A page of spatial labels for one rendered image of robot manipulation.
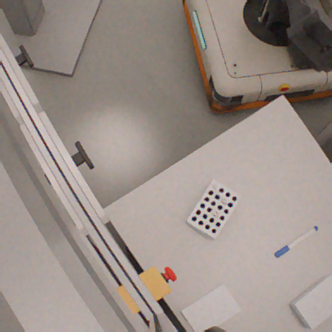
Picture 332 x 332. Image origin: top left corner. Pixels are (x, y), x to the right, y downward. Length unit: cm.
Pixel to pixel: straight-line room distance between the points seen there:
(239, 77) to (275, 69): 16
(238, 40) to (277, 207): 89
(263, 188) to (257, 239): 13
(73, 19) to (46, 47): 19
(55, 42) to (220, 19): 76
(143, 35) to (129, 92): 29
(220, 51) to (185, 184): 81
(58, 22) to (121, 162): 74
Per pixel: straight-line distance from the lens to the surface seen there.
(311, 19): 86
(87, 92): 220
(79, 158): 115
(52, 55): 226
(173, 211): 127
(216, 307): 125
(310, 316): 127
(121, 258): 103
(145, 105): 216
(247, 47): 200
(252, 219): 129
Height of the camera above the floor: 201
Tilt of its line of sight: 75 degrees down
